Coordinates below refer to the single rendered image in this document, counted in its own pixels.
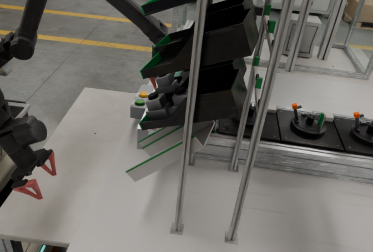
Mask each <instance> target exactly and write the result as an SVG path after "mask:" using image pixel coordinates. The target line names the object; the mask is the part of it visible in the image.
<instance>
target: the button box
mask: <svg viewBox="0 0 373 252"><path fill-rule="evenodd" d="M142 91H145V92H148V95H149V94H150V93H153V92H154V87H153V85H146V84H142V85H141V86H140V88H139V90H138V92H137V94H136V96H135V98H134V100H133V102H132V104H131V106H130V117H131V118H135V119H142V117H143V114H144V112H145V110H146V108H147V106H146V103H144V105H136V103H135V101H136V100H137V99H143V100H144V101H145V102H146V101H147V99H148V97H140V96H139V93H140V92H142Z"/></svg>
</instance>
